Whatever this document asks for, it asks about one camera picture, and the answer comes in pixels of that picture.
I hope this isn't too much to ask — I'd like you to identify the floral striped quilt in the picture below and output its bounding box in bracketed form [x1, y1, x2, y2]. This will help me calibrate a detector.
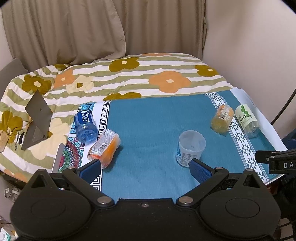
[1, 53, 231, 182]

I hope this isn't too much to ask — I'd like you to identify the green white label bottle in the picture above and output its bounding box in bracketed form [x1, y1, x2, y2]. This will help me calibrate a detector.
[234, 104, 260, 138]

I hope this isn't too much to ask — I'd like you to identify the blue plastic bottle cup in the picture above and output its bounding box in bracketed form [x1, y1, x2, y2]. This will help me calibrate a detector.
[74, 110, 98, 144]

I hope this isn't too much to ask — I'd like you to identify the beige curtain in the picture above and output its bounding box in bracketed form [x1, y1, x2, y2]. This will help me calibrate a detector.
[1, 1, 207, 71]

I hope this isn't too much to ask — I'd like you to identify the yellow orange label bottle cup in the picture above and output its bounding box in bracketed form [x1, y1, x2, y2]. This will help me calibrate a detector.
[211, 105, 234, 134]

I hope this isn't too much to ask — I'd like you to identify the orange juice bottle cup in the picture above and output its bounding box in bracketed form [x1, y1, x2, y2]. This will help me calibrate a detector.
[87, 129, 121, 169]

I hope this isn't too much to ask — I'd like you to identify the clear cup blue white label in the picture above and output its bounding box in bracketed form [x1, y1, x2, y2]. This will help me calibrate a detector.
[176, 130, 206, 167]

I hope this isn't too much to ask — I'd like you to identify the teal patterned mat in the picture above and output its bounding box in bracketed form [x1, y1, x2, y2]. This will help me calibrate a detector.
[58, 90, 278, 201]

